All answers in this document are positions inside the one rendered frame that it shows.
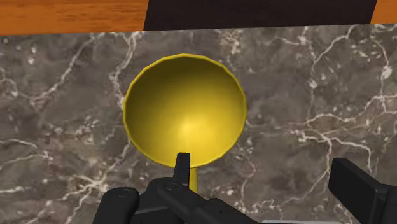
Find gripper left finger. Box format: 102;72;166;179
92;152;258;224

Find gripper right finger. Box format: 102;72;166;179
328;157;397;224

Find yellow bowl with handle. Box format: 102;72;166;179
122;53;248;195

